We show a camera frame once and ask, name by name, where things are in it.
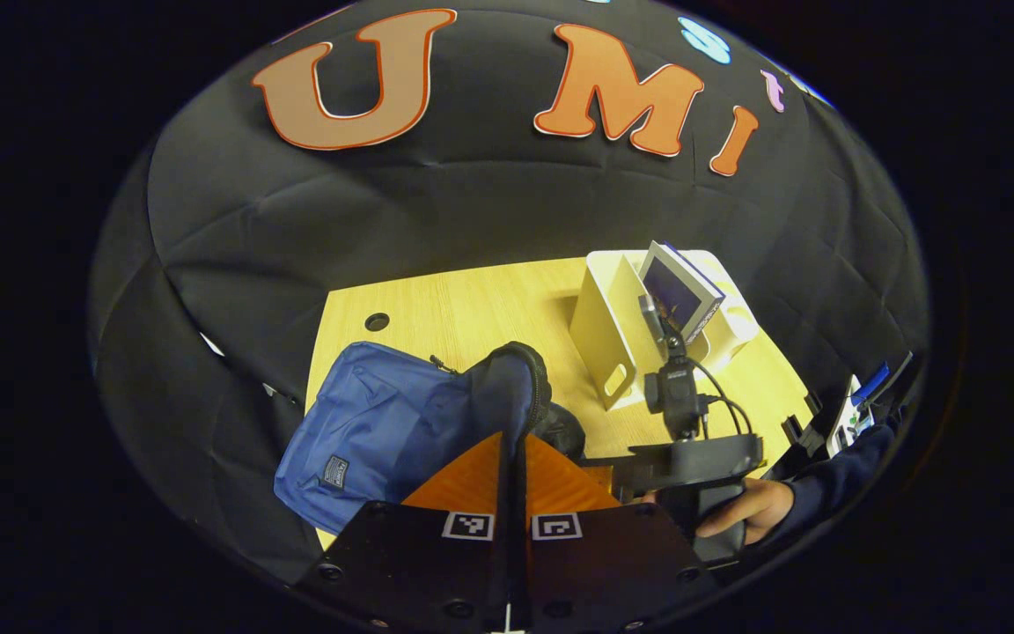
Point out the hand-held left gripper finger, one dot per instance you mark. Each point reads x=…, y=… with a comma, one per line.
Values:
x=504, y=493
x=521, y=493

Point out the white cluttered box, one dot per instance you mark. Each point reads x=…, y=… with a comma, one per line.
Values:
x=846, y=423

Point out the blue cover book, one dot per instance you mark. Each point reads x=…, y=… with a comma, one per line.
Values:
x=679, y=295

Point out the blue schoolbag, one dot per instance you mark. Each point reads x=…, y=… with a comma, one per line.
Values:
x=384, y=423

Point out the blue flat object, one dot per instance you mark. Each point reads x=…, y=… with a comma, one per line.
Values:
x=872, y=381

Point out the white plastic bookshelf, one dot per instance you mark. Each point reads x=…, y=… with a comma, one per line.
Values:
x=599, y=326

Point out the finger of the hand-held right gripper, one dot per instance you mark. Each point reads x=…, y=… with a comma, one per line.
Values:
x=621, y=460

